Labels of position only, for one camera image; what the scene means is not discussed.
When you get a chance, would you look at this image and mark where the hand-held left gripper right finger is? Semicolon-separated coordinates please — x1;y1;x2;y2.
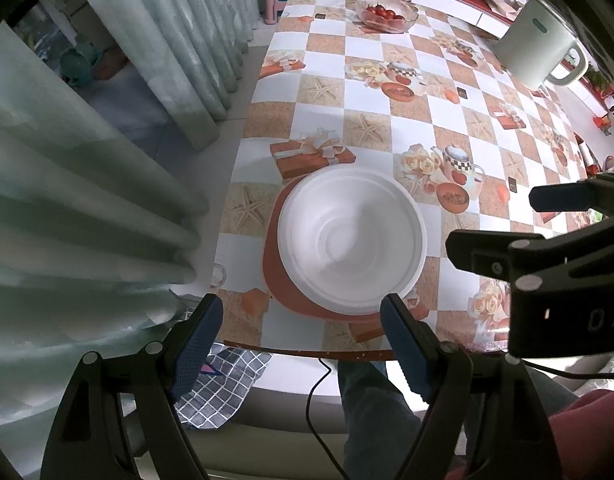
379;292;555;480

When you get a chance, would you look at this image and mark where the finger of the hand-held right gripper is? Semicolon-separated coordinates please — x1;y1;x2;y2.
445;212;614;286
528;172;614;216

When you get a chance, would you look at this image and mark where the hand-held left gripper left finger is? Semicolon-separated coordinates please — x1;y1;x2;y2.
40;294;224;480

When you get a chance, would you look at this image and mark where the pink plate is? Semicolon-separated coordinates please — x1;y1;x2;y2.
259;180;423;331

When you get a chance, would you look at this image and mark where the grey checked cloth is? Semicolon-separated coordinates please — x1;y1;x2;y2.
174;342;273;431

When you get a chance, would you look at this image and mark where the beige seat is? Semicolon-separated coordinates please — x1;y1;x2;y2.
122;400;348;480

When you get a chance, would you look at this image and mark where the pink shirt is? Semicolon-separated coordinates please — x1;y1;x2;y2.
447;387;614;480

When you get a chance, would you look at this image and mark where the printed checkered tablecloth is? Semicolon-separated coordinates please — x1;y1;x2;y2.
212;0;614;361

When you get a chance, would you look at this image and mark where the white electric kettle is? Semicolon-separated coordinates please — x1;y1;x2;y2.
494;0;588;90

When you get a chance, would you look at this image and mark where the glass bowl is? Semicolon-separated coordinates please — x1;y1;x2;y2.
355;0;419;34

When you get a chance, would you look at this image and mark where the pile of cherry tomatoes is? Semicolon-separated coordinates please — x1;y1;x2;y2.
365;4;405;22

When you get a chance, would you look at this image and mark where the teal plastic container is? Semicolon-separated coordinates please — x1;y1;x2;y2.
60;42;103;86

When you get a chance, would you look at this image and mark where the black cable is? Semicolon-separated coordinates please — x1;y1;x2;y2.
527;360;614;380
306;357;350;480

